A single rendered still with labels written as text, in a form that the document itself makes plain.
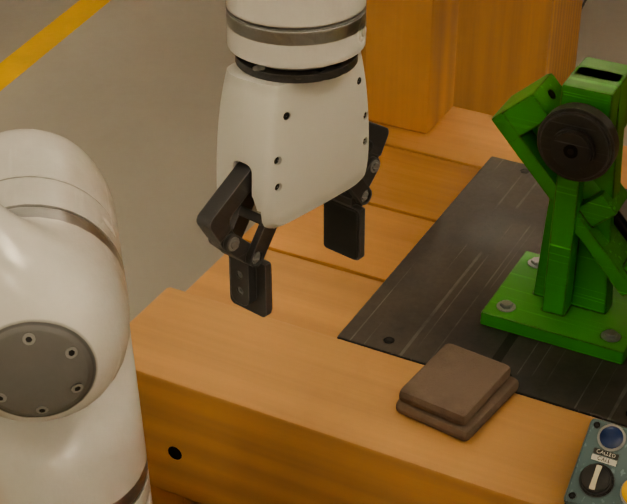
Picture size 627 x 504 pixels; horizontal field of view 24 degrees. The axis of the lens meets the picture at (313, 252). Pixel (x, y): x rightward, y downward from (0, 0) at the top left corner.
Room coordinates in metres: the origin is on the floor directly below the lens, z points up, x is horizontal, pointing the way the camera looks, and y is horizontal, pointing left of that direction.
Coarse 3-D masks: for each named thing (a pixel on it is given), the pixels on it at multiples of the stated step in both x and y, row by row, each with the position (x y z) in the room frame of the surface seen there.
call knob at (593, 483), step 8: (592, 464) 0.94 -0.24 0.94; (600, 464) 0.94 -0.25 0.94; (584, 472) 0.94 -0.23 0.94; (592, 472) 0.93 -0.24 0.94; (600, 472) 0.93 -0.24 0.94; (608, 472) 0.93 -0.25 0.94; (584, 480) 0.93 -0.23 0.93; (592, 480) 0.93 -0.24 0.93; (600, 480) 0.93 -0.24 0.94; (608, 480) 0.93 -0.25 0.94; (584, 488) 0.93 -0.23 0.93; (592, 488) 0.92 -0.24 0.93; (600, 488) 0.92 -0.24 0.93; (608, 488) 0.93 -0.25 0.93
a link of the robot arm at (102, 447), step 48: (0, 144) 0.85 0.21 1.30; (48, 144) 0.85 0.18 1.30; (0, 192) 0.78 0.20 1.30; (48, 192) 0.79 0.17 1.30; (96, 192) 0.82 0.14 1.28; (0, 432) 0.76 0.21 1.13; (48, 432) 0.75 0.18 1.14; (96, 432) 0.76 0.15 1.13; (0, 480) 0.74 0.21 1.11; (48, 480) 0.73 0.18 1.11; (96, 480) 0.74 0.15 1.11; (144, 480) 0.78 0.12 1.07
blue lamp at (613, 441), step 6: (612, 426) 0.97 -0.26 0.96; (606, 432) 0.97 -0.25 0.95; (612, 432) 0.97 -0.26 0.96; (618, 432) 0.97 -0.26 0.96; (600, 438) 0.97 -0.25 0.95; (606, 438) 0.96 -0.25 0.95; (612, 438) 0.96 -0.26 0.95; (618, 438) 0.96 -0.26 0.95; (606, 444) 0.96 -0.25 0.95; (612, 444) 0.96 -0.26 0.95; (618, 444) 0.96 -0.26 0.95
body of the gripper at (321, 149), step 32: (256, 64) 0.79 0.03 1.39; (352, 64) 0.79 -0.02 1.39; (224, 96) 0.79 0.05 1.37; (256, 96) 0.77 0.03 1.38; (288, 96) 0.77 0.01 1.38; (320, 96) 0.79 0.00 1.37; (352, 96) 0.81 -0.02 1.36; (224, 128) 0.78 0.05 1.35; (256, 128) 0.77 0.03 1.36; (288, 128) 0.77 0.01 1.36; (320, 128) 0.79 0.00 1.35; (352, 128) 0.81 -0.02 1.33; (224, 160) 0.78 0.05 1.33; (256, 160) 0.76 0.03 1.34; (288, 160) 0.77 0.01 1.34; (320, 160) 0.79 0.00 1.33; (352, 160) 0.81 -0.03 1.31; (256, 192) 0.76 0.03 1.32; (288, 192) 0.77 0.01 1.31; (320, 192) 0.79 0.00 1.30
